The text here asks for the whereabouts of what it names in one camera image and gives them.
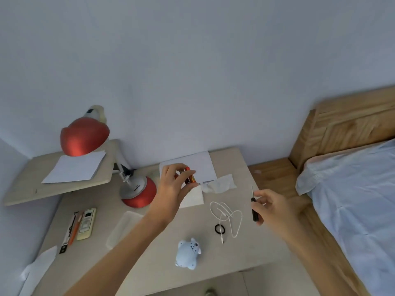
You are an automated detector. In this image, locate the person's left hand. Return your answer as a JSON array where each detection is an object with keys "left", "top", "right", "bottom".
[{"left": 147, "top": 163, "right": 201, "bottom": 227}]

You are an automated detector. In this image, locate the person's right hand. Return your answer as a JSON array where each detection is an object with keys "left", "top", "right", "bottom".
[{"left": 250, "top": 188, "right": 299, "bottom": 244}]

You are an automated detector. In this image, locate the black handle screwdriver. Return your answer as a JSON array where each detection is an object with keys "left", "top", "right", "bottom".
[{"left": 251, "top": 185, "right": 260, "bottom": 223}]

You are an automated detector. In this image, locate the light blue toy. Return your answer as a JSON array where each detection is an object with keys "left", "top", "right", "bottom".
[{"left": 175, "top": 238, "right": 202, "bottom": 271}]

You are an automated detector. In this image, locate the person's right forearm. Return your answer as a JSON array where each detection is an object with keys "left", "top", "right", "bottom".
[{"left": 285, "top": 224, "right": 360, "bottom": 296}]

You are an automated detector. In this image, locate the person's left forearm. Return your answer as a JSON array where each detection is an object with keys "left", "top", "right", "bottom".
[{"left": 63, "top": 212, "right": 173, "bottom": 296}]

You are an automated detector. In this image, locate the flat white napkin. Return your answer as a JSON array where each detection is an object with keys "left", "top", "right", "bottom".
[{"left": 179, "top": 181, "right": 205, "bottom": 209}]

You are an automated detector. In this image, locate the white paper sheet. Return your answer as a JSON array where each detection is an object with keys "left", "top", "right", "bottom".
[{"left": 159, "top": 150, "right": 218, "bottom": 185}]

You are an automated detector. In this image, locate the crumpled white tissue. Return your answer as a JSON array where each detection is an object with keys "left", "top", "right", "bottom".
[{"left": 200, "top": 174, "right": 237, "bottom": 194}]

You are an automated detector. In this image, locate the blue striped pillow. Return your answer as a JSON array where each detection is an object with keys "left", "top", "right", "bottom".
[{"left": 295, "top": 144, "right": 395, "bottom": 196}]

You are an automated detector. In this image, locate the clear plastic container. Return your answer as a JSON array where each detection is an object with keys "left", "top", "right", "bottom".
[{"left": 106, "top": 210, "right": 146, "bottom": 251}]

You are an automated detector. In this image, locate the light blue striped bedsheet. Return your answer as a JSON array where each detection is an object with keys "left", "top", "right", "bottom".
[{"left": 305, "top": 141, "right": 395, "bottom": 296}]

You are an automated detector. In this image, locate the cream remote control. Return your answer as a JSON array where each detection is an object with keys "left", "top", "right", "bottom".
[{"left": 76, "top": 207, "right": 97, "bottom": 241}]

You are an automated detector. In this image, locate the white paper stack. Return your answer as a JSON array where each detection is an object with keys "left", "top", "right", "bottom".
[{"left": 41, "top": 150, "right": 107, "bottom": 185}]

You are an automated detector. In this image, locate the orange pen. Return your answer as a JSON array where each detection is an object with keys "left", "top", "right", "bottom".
[{"left": 67, "top": 211, "right": 84, "bottom": 246}]

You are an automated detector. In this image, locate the red desk lamp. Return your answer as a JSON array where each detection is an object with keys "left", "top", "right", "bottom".
[{"left": 60, "top": 104, "right": 157, "bottom": 209}]

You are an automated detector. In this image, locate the black pen package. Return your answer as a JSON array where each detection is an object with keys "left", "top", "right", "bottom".
[{"left": 58, "top": 211, "right": 80, "bottom": 256}]

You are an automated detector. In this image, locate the beige desk shelf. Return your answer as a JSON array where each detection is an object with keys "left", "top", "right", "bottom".
[{"left": 3, "top": 139, "right": 121, "bottom": 207}]

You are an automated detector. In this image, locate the long white tissue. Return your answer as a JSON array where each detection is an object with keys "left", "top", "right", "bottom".
[{"left": 19, "top": 245, "right": 59, "bottom": 296}]

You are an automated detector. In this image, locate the white cable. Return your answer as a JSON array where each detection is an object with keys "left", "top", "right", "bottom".
[{"left": 209, "top": 200, "right": 244, "bottom": 245}]

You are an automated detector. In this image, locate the wooden bed frame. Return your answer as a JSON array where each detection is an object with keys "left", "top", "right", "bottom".
[{"left": 248, "top": 85, "right": 395, "bottom": 296}]

